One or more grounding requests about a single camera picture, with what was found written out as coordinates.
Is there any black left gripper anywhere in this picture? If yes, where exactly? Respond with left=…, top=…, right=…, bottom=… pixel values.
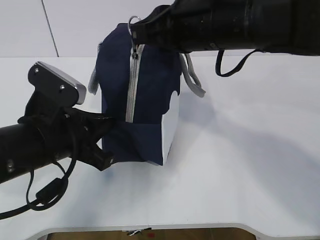
left=17, top=90, right=116, bottom=171

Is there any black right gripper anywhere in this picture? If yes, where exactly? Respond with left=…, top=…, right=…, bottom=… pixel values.
left=130, top=0, right=213, bottom=53

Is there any navy blue insulated lunch bag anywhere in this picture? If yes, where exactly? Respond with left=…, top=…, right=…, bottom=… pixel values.
left=88, top=23, right=206, bottom=166

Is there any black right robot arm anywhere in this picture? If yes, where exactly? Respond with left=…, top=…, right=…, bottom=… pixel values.
left=130, top=0, right=320, bottom=56

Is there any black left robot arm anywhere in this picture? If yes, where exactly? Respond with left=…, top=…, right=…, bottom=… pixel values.
left=0, top=90, right=116, bottom=183

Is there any torn tape on table edge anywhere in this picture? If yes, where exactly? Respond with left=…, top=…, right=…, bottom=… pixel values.
left=122, top=227, right=152, bottom=236

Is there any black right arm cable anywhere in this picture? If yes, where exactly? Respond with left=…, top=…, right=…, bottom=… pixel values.
left=215, top=48, right=258, bottom=78

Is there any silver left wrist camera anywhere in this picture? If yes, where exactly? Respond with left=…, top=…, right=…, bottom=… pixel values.
left=27, top=61, right=87, bottom=108

